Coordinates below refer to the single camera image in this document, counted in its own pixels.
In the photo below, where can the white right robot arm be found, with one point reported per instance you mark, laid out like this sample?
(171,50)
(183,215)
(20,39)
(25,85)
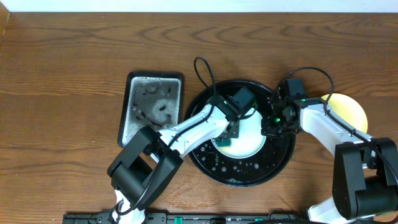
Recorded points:
(365,168)

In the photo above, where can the black rectangular soapy tray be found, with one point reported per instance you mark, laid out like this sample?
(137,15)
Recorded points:
(150,98)

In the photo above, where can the green scrub sponge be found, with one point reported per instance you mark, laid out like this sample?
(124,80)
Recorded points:
(223,142)

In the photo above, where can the round black tray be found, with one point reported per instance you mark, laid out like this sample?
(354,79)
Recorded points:
(253,170)

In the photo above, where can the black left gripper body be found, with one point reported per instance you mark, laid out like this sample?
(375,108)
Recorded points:
(236,135)

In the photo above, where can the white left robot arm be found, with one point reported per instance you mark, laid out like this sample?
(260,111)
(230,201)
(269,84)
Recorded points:
(149,161)

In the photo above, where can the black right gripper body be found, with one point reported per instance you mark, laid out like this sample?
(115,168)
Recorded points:
(277,125)

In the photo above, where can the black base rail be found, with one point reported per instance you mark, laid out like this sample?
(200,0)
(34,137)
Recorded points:
(162,218)

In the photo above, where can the yellow plate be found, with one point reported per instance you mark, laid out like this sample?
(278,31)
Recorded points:
(349,110)

